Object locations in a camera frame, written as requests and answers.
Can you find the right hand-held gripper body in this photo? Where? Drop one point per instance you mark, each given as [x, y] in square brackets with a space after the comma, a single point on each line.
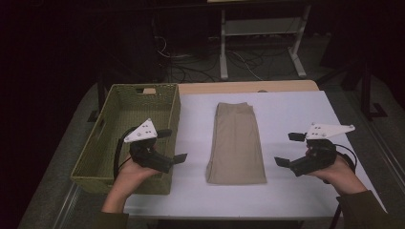
[318, 156]

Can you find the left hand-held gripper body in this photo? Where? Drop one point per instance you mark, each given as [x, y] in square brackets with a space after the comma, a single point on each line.
[149, 159]

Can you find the beige pants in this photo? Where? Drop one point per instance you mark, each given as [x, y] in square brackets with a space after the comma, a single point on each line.
[235, 143]

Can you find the green woven basket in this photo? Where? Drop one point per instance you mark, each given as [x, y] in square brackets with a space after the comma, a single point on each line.
[95, 152]

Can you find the person's left hand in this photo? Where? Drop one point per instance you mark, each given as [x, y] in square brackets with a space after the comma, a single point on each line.
[132, 176]

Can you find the person's right hand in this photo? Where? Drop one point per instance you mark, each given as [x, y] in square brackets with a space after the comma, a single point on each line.
[339, 175]

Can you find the white table cover board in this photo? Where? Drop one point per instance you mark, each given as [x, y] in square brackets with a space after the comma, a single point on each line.
[286, 191]

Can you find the black stand leg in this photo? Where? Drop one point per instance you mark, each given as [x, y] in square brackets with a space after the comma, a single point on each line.
[101, 95]

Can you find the black stand with foot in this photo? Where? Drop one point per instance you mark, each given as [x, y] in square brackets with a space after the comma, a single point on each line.
[366, 92]

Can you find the white metal stand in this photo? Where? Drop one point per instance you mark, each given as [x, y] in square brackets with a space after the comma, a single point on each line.
[261, 27]

